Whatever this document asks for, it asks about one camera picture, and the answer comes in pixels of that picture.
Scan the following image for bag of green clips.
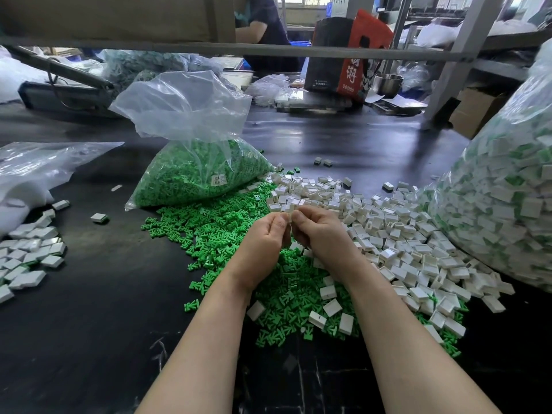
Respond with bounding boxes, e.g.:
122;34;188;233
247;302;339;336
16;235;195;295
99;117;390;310
109;70;273;212

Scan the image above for black and red box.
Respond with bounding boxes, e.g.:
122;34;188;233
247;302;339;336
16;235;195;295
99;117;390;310
304;9;395;102

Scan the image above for pile of white plastic caps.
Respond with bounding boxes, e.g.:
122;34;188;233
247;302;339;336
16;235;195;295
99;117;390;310
246;170;517;340

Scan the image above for clear bag of pale parts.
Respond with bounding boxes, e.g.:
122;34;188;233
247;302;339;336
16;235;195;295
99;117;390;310
99;49;224;93

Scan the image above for metal bowl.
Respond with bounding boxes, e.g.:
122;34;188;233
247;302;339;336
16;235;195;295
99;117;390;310
375;73;405;98

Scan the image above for empty clear plastic bag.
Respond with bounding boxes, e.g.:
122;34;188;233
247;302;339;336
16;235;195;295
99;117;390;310
0;141;124;238

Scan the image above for pile of green parts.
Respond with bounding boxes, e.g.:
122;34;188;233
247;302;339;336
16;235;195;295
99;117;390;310
140;181;467;357

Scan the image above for pile of assembled white pieces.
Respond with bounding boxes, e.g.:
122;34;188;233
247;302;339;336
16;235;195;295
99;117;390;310
0;199;72;304

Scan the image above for white paper sheets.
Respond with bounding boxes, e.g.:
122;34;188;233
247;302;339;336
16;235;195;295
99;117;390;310
366;94;428;116

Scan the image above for white bags on shelf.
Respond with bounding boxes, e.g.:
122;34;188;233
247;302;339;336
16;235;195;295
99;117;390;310
414;21;536;48

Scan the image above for black table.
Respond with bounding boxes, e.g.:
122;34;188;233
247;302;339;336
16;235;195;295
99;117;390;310
0;68;552;414

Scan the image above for large bag of white caps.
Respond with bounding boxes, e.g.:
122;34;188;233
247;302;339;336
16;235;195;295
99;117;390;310
423;39;552;294

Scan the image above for brown board panel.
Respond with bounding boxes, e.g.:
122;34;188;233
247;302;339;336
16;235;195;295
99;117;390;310
0;0;236;43

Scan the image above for person's right forearm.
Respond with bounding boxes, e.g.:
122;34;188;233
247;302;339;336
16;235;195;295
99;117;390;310
345;267;501;414

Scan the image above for white plastic sheet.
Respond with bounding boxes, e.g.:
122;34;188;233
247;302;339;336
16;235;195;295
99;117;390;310
0;45;44;104

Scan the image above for cardboard box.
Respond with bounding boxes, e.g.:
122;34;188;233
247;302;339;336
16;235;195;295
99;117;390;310
448;87;508;140

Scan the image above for person's left hand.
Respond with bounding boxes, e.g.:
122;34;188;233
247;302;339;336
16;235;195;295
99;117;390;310
226;211;293;294

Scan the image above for crumpled white plastic bag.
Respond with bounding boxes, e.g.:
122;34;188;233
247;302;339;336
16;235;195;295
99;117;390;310
246;74;294;109

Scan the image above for person's right hand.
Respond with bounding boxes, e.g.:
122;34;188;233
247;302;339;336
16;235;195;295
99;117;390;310
290;205;367;283

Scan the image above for grey metal shelf frame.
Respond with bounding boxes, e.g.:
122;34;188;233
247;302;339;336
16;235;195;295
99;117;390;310
0;0;552;128

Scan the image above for person's left forearm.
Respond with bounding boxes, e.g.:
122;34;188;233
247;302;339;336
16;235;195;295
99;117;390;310
136;275;260;414

